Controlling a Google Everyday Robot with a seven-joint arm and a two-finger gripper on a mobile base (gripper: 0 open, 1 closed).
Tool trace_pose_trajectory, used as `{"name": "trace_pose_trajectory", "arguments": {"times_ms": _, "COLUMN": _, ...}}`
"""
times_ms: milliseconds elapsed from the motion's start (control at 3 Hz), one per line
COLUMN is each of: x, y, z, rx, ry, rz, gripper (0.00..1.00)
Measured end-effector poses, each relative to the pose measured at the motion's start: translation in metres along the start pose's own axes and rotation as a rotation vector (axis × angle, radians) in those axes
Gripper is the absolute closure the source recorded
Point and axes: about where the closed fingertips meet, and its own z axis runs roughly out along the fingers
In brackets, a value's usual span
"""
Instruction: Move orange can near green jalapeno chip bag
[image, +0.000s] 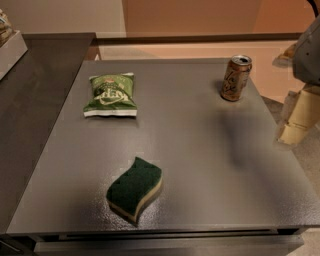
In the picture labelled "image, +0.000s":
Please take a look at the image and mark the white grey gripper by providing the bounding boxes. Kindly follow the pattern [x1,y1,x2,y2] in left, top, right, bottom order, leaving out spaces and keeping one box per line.
[277,15,320,146]

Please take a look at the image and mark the orange soda can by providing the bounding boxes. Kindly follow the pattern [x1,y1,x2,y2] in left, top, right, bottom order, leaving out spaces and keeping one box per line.
[220,55,252,102]

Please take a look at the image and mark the green jalapeno chip bag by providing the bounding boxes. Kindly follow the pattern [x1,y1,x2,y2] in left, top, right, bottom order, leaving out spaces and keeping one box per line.
[83,72,137,117]

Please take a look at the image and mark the green and yellow sponge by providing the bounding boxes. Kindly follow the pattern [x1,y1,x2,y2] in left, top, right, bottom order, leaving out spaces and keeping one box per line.
[106,157,163,223]

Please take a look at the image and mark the dark side counter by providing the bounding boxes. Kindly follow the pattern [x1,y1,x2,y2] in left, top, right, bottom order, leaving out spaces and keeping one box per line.
[0,33,96,235]

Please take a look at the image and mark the white tray with snacks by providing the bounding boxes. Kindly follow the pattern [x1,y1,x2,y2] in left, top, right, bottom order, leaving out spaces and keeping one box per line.
[0,9,28,80]

